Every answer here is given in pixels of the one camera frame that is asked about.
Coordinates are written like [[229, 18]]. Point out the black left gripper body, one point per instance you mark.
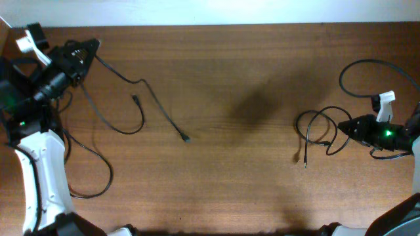
[[65, 67]]

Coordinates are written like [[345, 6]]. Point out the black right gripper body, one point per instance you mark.
[[367, 130]]

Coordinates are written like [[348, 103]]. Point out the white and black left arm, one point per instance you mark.
[[34, 131]]

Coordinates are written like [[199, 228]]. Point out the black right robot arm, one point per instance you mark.
[[403, 218]]

